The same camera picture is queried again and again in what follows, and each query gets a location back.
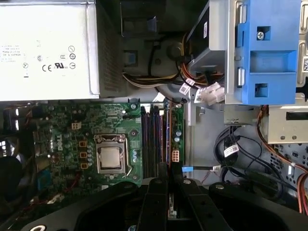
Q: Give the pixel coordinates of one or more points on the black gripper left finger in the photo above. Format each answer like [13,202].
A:
[108,211]

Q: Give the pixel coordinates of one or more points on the metal CPU socket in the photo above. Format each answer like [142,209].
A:
[110,139]

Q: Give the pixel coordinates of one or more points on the dark RAM stick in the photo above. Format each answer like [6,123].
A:
[167,134]

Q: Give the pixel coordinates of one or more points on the black PC case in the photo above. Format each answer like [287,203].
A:
[204,144]

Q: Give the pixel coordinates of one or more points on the green motherboard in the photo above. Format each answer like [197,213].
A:
[113,115]

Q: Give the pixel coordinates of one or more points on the silver CPU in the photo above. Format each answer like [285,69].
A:
[110,157]

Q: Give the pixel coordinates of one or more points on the grey metal drive cage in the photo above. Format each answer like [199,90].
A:
[219,24]

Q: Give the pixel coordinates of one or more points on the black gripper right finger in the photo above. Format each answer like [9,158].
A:
[240,211]

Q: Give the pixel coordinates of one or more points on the black RAM slot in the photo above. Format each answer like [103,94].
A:
[155,144]
[143,144]

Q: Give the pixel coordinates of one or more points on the perforated metal disk cage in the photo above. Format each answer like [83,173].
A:
[279,158]

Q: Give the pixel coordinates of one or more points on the silver power supply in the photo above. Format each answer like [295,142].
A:
[48,48]

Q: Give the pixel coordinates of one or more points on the tall blue disk carrier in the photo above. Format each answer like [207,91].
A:
[272,62]

